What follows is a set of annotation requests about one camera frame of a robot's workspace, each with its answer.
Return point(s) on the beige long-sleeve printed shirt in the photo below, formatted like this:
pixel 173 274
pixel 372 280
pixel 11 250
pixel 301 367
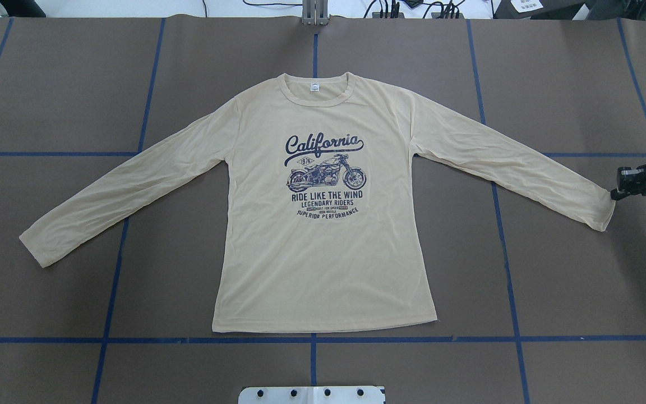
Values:
pixel 321 230

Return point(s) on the aluminium frame post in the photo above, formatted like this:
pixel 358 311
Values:
pixel 315 12

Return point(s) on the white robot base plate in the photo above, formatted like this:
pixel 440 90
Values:
pixel 314 394

